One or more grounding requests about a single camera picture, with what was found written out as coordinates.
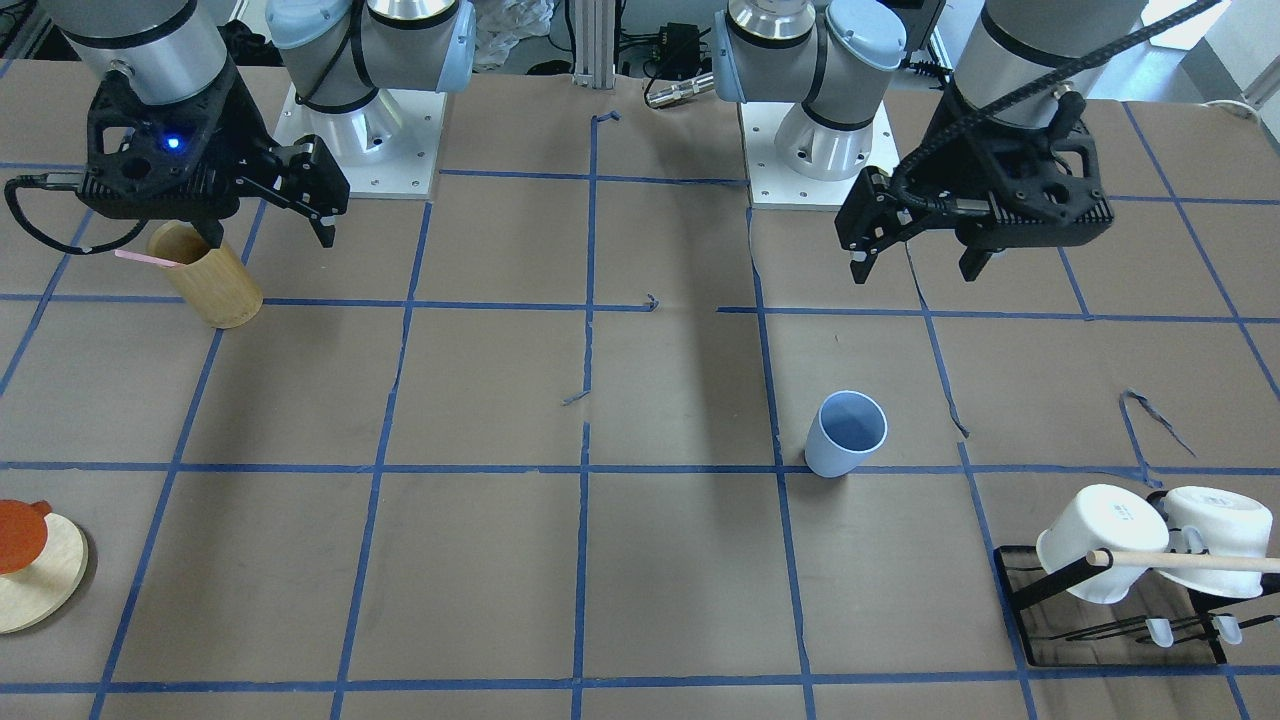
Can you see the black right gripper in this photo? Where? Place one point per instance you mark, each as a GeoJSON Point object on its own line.
{"type": "Point", "coordinates": [252, 142]}

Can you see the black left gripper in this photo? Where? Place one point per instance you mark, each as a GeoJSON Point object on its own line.
{"type": "Point", "coordinates": [938, 158]}

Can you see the pink chopstick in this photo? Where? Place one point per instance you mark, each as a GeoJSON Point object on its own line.
{"type": "Point", "coordinates": [139, 257]}

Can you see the light blue plastic cup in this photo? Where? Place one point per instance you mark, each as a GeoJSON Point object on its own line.
{"type": "Point", "coordinates": [847, 428]}

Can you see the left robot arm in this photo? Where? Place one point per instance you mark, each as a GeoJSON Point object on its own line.
{"type": "Point", "coordinates": [836, 62]}

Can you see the bamboo chopstick holder cup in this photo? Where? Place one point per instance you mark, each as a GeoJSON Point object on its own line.
{"type": "Point", "coordinates": [213, 281]}

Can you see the white mug near rack end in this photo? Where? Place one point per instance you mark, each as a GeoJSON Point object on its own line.
{"type": "Point", "coordinates": [1101, 516]}

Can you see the orange red mug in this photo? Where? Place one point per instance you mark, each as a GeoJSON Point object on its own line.
{"type": "Point", "coordinates": [24, 533]}

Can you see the white mug far rack side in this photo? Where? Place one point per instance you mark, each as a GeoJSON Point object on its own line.
{"type": "Point", "coordinates": [1227, 524]}

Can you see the wooden mug tree stand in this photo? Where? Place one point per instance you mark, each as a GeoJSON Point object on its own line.
{"type": "Point", "coordinates": [33, 594]}

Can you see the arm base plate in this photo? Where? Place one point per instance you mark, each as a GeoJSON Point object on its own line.
{"type": "Point", "coordinates": [795, 164]}
{"type": "Point", "coordinates": [387, 150]}

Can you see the wooden rack handle rod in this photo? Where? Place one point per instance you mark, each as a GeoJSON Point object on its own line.
{"type": "Point", "coordinates": [1104, 558]}

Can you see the aluminium frame post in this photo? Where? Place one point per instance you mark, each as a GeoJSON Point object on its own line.
{"type": "Point", "coordinates": [594, 35]}

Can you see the black wire mug rack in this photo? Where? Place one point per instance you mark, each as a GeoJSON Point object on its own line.
{"type": "Point", "coordinates": [1082, 616]}

